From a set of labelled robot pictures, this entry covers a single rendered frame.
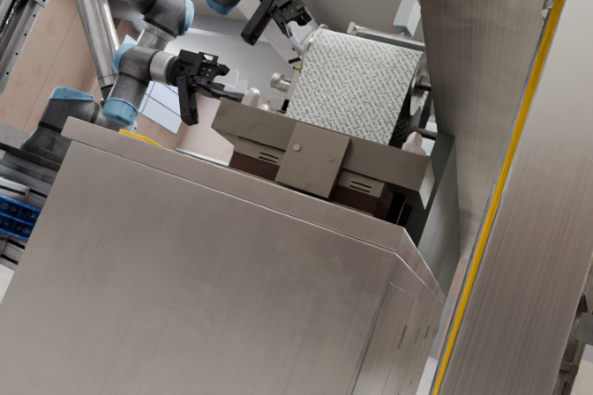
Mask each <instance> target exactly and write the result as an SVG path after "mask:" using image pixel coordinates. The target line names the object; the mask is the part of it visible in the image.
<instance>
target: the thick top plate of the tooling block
mask: <svg viewBox="0 0 593 395"><path fill-rule="evenodd" d="M297 123H302V124H305V125H309V126H311V127H314V128H318V129H321V130H326V131H330V132H333V133H336V134H339V135H343V136H345V137H348V138H350V139H351V140H352V142H351V145H350V148H349V151H348V154H347V157H346V160H345V161H344V164H343V167H342V169H344V170H347V171H349V172H353V173H356V174H359V175H364V176H367V177H370V178H372V179H375V180H379V181H382V182H384V183H385V184H386V186H387V187H388V189H389V191H390V193H391V195H392V196H393V197H394V193H395V192H397V193H401V194H402V195H405V196H406V200H405V204H408V205H413V206H415V207H419V208H422V209H425V208H426V206H427V203H428V200H429V197H430V195H431V192H432V187H433V184H434V182H435V178H434V174H433V169H432V161H431V158H429V157H426V156H423V155H420V154H416V153H411V152H408V151H405V150H402V149H399V148H395V147H392V146H389V145H383V144H381V143H377V142H374V141H371V140H368V139H364V138H359V137H356V136H352V135H349V134H346V133H343V132H340V131H337V130H331V129H328V128H325V127H322V126H318V125H316V124H312V123H307V122H304V121H300V120H297V119H294V118H291V117H287V116H282V115H279V114H275V113H273V112H270V111H266V110H264V109H260V108H255V107H252V106H248V105H245V104H242V103H239V102H235V101H230V100H227V99H223V98H222V99H221V102H220V105H219V107H218V109H217V111H216V114H215V116H214V120H213V122H212V124H211V128H212V129H213V130H215V131H216V132H217V133H219V134H220V135H221V136H223V137H224V138H225V139H227V140H228V141H229V142H230V143H231V144H232V145H235V143H236V140H237V137H240V138H244V139H247V140H250V141H253V142H256V143H259V144H262V145H267V146H270V147H273V148H275V149H279V150H282V151H284V152H286V150H287V148H288V145H289V141H290V139H291V137H292V134H293V131H294V129H295V127H296V124H297Z"/></svg>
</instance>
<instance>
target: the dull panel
mask: <svg viewBox="0 0 593 395"><path fill-rule="evenodd" d="M430 158H431V161H432V169H433V174H434V178H435V182H434V184H433V187H432V192H431V195H430V197H429V200H428V203H427V206H426V208H425V209H422V208H419V207H415V206H412V209H411V212H410V215H409V218H408V221H407V224H406V227H405V230H406V231H407V233H408V235H409V237H410V239H411V240H412V242H413V243H414V244H415V246H416V248H417V250H418V252H419V253H420V255H421V257H422V258H423V260H424V261H425V263H426V265H427V266H428V268H429V270H430V271H431V273H432V275H433V277H434V279H435V280H436V281H437V283H438V284H439V287H440V288H441V290H442V292H443V293H444V295H445V297H446V298H447V296H448V293H449V290H450V287H451V285H452V282H453V279H454V275H455V272H456V269H457V266H458V264H459V261H460V258H461V253H460V232H459V210H458V188H457V166H456V144H455V136H452V135H448V134H445V133H442V132H438V134H437V137H436V139H435V142H434V145H433V148H432V152H431V155H430Z"/></svg>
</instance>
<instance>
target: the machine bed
mask: <svg viewBox="0 0 593 395"><path fill-rule="evenodd" d="M61 136H63V137H65V138H68V139H69V140H71V141H72V140H75V141H78V142H80V143H83V144H86V145H90V146H92V147H95V148H98V149H101V150H103V151H106V152H109V153H113V154H115V155H118V156H121V157H124V158H126V159H129V160H133V161H136V162H138V163H141V164H144V165H147V166H149V167H151V168H156V169H159V170H161V171H164V172H167V173H169V174H172V175H176V176H179V177H182V178H184V179H187V180H189V181H192V182H195V183H199V184H202V185H205V186H207V187H209V188H212V189H215V190H219V191H222V192H225V193H227V194H230V195H232V196H235V197H238V198H242V199H244V200H247V201H250V202H253V203H255V204H258V205H263V206H265V207H267V208H270V209H273V210H276V211H278V212H282V213H285V214H288V215H290V216H293V217H296V218H299V219H301V220H305V221H308V222H311V223H313V224H316V225H319V226H321V227H325V228H328V229H331V230H333V231H336V232H339V233H341V234H344V235H348V236H351V237H354V238H357V239H358V240H361V241H364V242H368V243H371V244H374V245H377V246H379V247H381V248H384V249H387V250H391V251H394V252H395V253H396V254H397V255H398V256H399V257H400V258H401V259H402V261H403V262H404V263H405V264H406V265H407V266H408V267H409V268H410V269H411V270H412V271H413V273H415V275H416V276H417V277H418V278H419V279H420V280H422V281H423V283H424V284H425V285H426V286H427V287H428V288H429V289H430V290H431V291H432V292H433V293H434V294H435V296H436V297H437V298H438V299H439V300H440V301H441V302H442V303H443V304H444V305H445V304H446V301H447V298H446V297H445V295H444V293H443V292H442V290H441V288H440V287H439V284H438V283H437V281H436V280H435V279H434V277H433V275H432V273H431V271H430V270H429V268H428V266H427V265H426V263H425V261H424V260H423V258H422V257H421V255H420V253H419V252H418V250H417V248H416V246H415V244H414V243H413V242H412V240H411V239H410V237H409V235H408V233H407V231H406V230H405V228H404V227H401V226H398V225H395V224H393V223H390V222H387V221H384V220H380V219H377V218H374V217H372V216H369V215H366V214H363V213H360V212H356V211H353V210H350V209H348V208H345V207H342V206H339V205H335V204H332V203H329V202H327V201H324V200H321V199H318V198H315V197H311V196H308V195H305V194H303V193H300V192H297V191H294V190H290V189H287V188H284V187H282V186H279V185H276V184H273V183H269V182H266V181H263V180H260V179H258V178H255V177H252V176H249V175H245V174H242V173H239V172H237V171H234V170H230V169H227V168H223V167H220V166H217V165H215V164H212V163H209V162H206V161H203V160H199V159H196V158H193V157H191V156H188V155H185V154H182V153H178V152H175V151H172V150H169V149H167V148H164V147H161V146H158V145H154V144H151V143H148V142H146V141H143V140H140V139H137V138H133V137H130V136H127V135H124V134H122V133H119V132H116V131H113V130H109V129H106V128H103V127H101V126H98V125H95V124H92V123H88V122H85V121H82V120H79V119H77V118H74V117H71V116H68V118H67V121H66V123H65V125H64V128H63V130H62V132H61Z"/></svg>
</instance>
